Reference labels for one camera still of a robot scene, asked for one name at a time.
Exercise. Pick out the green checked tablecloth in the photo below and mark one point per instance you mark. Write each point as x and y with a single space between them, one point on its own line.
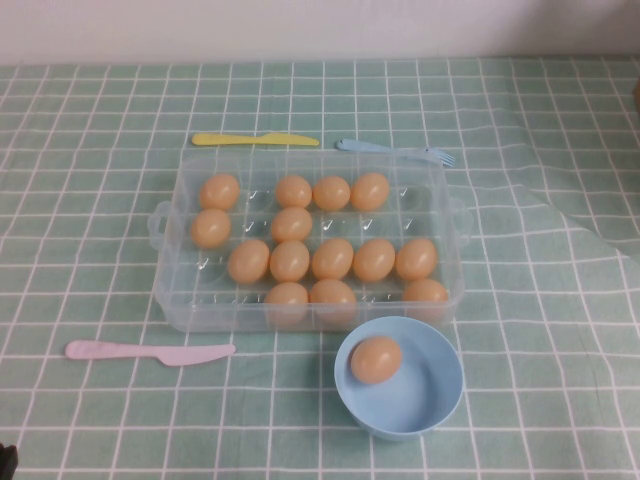
100 225

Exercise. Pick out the pink plastic knife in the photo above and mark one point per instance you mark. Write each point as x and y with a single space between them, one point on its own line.
150 352

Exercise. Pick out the clear plastic egg box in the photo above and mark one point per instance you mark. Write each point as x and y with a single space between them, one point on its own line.
175 300

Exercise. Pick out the light blue plastic fork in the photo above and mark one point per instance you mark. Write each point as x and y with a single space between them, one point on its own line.
380 148

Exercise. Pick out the yellow plastic knife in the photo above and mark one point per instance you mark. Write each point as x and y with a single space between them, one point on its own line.
240 139

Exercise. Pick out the brown cardboard box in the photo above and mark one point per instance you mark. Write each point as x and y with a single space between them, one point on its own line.
636 92

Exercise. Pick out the tan egg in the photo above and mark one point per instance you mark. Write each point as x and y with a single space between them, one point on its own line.
210 228
332 258
333 297
286 298
219 191
425 295
292 224
376 360
369 191
289 260
417 258
249 261
293 191
374 260
331 192

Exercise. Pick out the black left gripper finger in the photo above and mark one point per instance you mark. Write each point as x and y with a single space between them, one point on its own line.
7 462

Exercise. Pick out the light blue plastic bowl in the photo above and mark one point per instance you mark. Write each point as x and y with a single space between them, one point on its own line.
425 400

